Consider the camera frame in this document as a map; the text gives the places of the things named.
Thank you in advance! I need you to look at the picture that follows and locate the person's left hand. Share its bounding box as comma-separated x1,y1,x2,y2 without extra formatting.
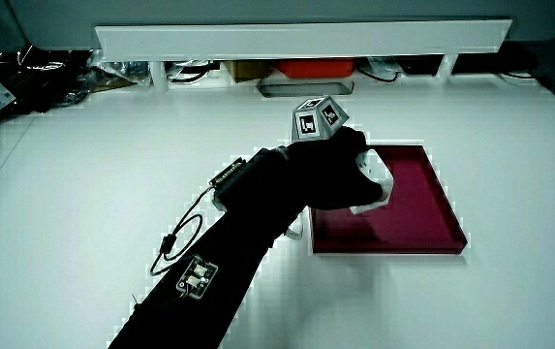
284,95,385,212

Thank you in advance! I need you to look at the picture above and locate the white socket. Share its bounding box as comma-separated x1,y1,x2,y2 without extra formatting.
349,148,395,216

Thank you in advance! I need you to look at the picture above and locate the person's left forearm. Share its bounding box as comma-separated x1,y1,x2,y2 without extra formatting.
107,144,307,349

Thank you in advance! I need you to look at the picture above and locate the flat grey tray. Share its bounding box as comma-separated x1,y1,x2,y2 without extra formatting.
256,79,355,99

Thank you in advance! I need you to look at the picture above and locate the dark red tray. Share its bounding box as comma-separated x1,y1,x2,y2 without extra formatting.
308,143,469,256

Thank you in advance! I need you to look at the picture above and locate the metal wrist connector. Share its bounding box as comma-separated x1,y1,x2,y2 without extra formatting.
208,156,248,190

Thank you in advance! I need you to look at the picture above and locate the red box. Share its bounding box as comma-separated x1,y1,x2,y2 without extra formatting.
274,58,358,79

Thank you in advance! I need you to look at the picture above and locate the brown cardboard box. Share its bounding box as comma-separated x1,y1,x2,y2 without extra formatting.
223,60,273,83

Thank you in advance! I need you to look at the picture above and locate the white desk shelf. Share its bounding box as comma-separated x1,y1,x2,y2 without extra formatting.
95,18,513,93

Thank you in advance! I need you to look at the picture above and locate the small circuit board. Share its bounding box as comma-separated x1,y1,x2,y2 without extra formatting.
175,254,220,301

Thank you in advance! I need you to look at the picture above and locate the clear plastic bag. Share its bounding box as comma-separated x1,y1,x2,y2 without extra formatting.
90,50,153,88

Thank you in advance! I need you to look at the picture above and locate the black sensor cable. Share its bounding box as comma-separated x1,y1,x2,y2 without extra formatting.
149,186,215,278

